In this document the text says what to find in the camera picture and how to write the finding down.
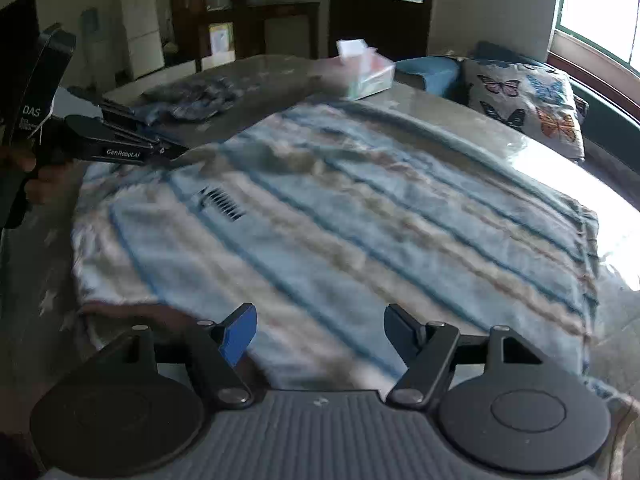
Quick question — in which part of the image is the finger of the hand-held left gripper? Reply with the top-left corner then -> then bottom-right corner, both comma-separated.
100,101 -> 162,141
66,115 -> 190,163

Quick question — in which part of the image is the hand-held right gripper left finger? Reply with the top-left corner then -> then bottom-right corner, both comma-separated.
90,304 -> 258,408

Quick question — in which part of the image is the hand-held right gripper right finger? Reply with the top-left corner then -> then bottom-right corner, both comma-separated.
384,304 -> 556,408

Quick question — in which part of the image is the blue striped towel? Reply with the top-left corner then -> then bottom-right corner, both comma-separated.
70,97 -> 601,396

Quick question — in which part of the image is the person's left hand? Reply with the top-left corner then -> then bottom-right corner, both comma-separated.
0,149 -> 76,206

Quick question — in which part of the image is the dark patterned cloth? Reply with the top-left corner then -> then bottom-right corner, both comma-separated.
142,77 -> 246,123

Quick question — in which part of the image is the white refrigerator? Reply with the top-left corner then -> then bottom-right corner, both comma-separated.
120,0 -> 166,80

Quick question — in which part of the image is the dark wooden cabinet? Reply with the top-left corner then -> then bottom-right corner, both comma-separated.
166,0 -> 321,72

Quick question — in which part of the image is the tissue box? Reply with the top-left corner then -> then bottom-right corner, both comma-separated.
336,39 -> 397,101

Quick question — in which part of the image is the blue sofa bench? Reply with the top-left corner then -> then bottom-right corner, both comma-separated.
395,41 -> 640,161

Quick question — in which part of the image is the butterfly print cushion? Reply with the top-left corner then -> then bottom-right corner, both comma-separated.
462,57 -> 587,162

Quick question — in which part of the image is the dark wooden door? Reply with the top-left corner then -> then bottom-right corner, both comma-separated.
329,0 -> 437,58

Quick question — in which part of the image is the window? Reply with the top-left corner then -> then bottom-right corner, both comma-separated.
549,0 -> 640,77

